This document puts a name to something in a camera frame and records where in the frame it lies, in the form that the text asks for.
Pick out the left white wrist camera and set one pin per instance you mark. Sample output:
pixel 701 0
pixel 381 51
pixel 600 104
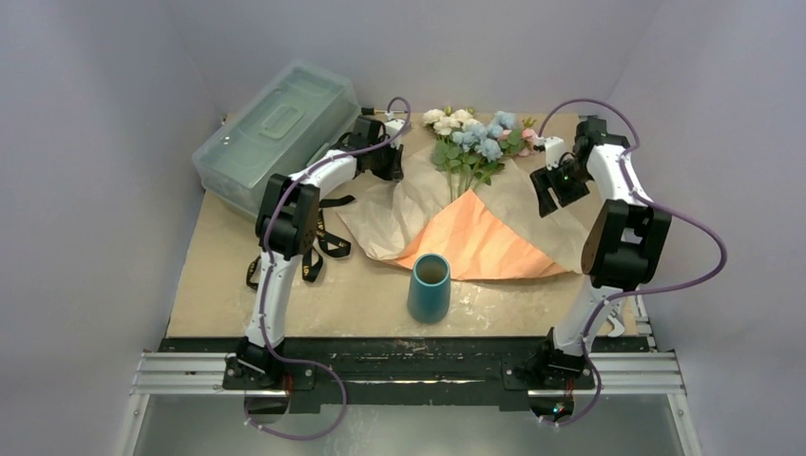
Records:
pixel 395 128

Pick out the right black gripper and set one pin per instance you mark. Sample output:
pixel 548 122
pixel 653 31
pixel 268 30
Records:
pixel 560 186

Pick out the orange beige wrapping paper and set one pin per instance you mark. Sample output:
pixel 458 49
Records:
pixel 493 232

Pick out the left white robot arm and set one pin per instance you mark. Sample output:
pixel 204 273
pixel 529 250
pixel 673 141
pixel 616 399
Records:
pixel 286 227

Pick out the orange flower bouquet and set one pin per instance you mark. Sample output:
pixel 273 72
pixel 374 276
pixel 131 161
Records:
pixel 470 152

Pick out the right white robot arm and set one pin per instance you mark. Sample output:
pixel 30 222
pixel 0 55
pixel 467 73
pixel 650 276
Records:
pixel 622 250

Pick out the translucent plastic storage box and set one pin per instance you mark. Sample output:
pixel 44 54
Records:
pixel 281 130

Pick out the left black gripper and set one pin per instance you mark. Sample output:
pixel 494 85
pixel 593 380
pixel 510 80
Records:
pixel 393 172

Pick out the black gold lettered ribbon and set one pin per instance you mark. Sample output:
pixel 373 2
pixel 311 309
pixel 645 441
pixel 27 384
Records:
pixel 329 245

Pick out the aluminium frame rail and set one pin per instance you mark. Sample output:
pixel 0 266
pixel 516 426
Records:
pixel 202 373

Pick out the teal ceramic vase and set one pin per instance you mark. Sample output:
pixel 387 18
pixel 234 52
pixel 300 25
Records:
pixel 429 293

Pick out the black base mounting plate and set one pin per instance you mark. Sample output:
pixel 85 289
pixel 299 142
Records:
pixel 310 372

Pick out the orange handled wrench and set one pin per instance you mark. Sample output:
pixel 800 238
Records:
pixel 616 320

